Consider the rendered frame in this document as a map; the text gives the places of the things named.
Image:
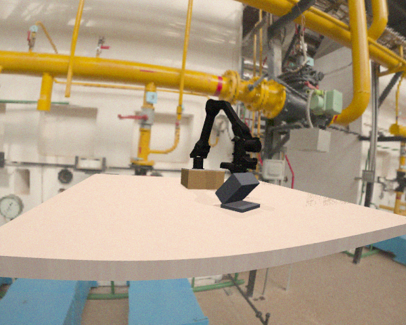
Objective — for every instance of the dark grey sloped panel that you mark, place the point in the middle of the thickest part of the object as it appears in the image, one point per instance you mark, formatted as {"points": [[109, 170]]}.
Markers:
{"points": [[235, 189]]}

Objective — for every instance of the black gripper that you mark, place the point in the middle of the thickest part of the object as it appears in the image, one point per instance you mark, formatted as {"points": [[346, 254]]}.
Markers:
{"points": [[234, 166]]}

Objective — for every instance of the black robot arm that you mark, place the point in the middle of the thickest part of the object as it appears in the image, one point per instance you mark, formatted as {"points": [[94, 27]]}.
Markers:
{"points": [[245, 142]]}

